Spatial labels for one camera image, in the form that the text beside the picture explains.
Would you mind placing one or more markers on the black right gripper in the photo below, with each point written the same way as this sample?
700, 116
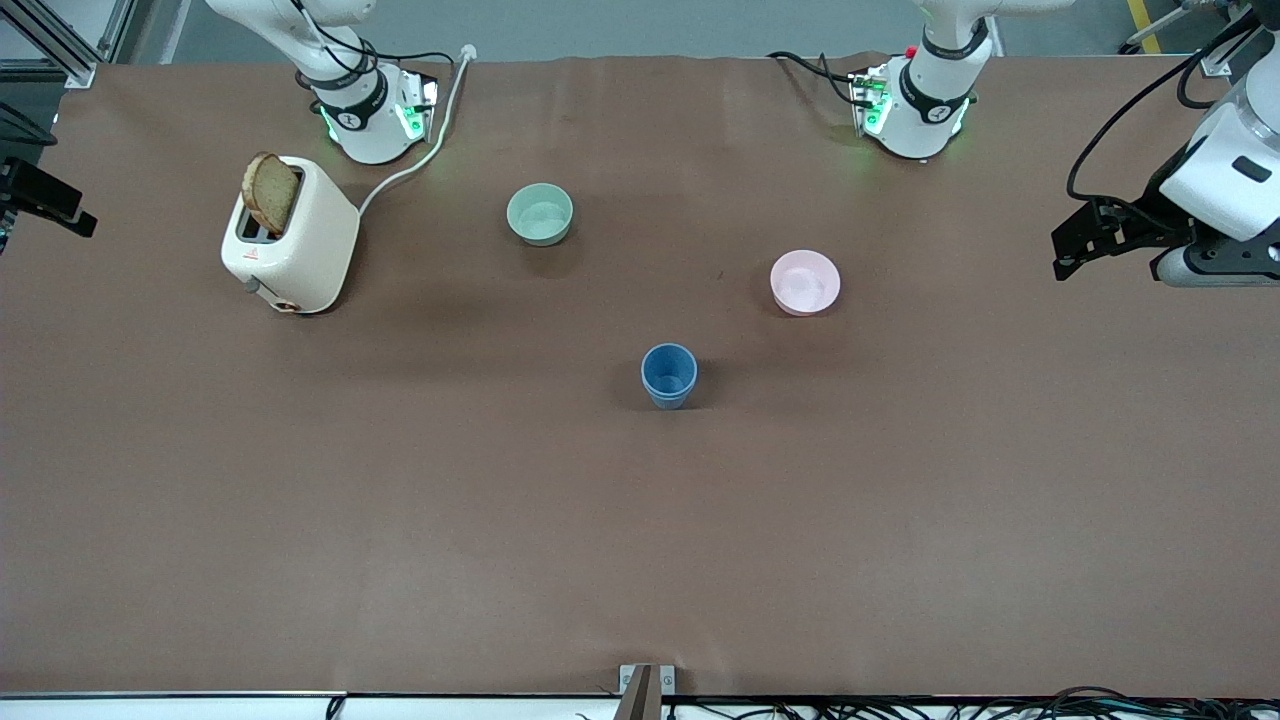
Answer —
30, 190

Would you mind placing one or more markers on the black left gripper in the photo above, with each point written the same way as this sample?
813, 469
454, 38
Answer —
1143, 222

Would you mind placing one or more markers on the blue plastic cup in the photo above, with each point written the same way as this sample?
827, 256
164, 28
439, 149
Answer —
668, 402
668, 370

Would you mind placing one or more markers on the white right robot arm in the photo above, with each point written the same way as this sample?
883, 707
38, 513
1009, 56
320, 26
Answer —
365, 120

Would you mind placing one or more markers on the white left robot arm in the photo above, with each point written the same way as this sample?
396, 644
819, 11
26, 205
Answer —
925, 105

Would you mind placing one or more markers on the brown bread slice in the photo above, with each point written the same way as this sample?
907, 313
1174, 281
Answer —
272, 195

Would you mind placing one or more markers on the cream white toaster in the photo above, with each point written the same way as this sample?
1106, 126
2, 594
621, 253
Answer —
305, 255

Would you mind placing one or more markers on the pink bowl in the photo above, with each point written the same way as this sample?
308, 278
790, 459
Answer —
805, 283

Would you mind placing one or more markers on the green bowl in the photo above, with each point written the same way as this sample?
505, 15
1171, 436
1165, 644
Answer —
540, 215

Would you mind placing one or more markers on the brown table cover sheet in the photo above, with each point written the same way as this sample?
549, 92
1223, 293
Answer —
640, 560

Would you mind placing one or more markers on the aluminium frame profile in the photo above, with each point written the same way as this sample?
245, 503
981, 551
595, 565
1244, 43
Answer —
1235, 50
70, 55

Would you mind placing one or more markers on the metal bracket with post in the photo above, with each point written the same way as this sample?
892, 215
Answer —
647, 690

